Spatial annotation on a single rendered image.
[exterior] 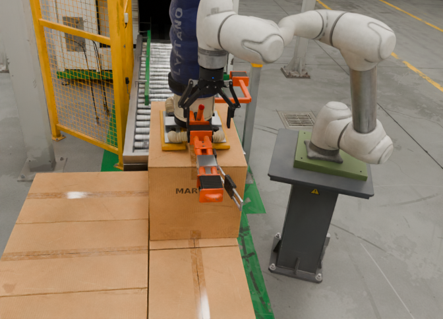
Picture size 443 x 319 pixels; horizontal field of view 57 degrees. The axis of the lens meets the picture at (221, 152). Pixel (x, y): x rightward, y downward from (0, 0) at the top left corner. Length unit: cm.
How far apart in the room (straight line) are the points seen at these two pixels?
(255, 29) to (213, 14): 15
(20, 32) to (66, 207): 124
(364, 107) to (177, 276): 103
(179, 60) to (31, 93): 158
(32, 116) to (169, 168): 165
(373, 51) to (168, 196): 95
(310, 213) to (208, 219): 67
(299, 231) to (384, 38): 123
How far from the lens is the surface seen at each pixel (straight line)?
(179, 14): 159
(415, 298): 271
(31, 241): 197
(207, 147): 146
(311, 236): 235
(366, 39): 149
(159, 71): 366
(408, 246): 302
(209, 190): 124
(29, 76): 298
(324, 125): 202
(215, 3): 117
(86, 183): 224
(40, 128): 314
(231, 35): 110
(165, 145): 170
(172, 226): 181
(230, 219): 182
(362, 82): 165
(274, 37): 106
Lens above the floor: 186
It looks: 32 degrees down
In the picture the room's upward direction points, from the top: 5 degrees clockwise
